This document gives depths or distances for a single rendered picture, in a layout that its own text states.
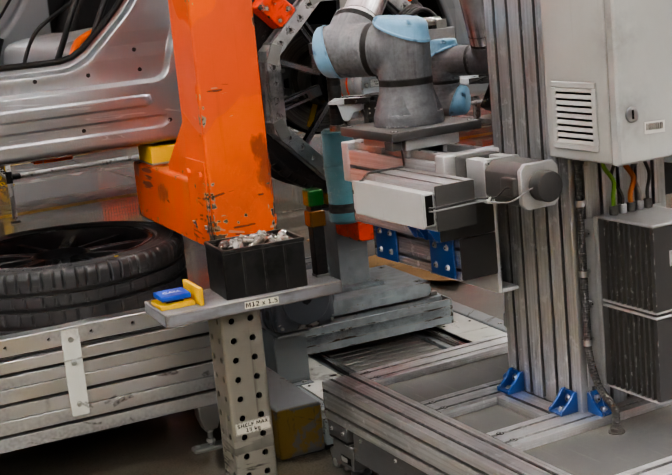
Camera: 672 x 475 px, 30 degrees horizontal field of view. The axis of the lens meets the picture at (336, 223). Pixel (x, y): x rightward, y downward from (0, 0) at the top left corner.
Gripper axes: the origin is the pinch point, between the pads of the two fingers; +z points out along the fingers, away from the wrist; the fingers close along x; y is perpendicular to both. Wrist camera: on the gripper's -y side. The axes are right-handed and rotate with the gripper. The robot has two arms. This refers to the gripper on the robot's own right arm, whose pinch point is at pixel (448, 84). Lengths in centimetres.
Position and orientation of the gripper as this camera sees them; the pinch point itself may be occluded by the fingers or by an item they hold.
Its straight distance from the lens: 343.1
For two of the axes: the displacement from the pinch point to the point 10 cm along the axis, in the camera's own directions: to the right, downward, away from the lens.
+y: -1.0, -9.8, -1.8
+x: 4.3, 1.2, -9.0
